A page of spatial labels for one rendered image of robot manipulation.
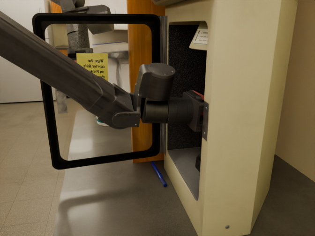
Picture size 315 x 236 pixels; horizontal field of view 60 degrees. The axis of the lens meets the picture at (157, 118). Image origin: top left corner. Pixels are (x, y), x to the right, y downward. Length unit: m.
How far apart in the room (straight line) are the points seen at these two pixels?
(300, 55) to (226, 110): 0.52
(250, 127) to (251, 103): 0.05
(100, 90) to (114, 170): 0.40
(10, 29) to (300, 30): 0.79
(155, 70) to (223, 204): 0.30
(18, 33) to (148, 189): 0.49
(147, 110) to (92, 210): 0.29
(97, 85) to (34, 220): 1.89
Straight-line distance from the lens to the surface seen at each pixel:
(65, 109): 0.72
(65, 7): 0.80
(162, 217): 0.68
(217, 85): 0.47
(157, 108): 0.56
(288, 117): 1.01
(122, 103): 0.53
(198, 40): 0.58
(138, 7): 0.80
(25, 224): 2.31
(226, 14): 0.46
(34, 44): 0.50
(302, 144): 0.97
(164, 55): 0.76
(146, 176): 0.82
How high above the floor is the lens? 1.36
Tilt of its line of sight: 19 degrees down
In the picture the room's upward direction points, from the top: straight up
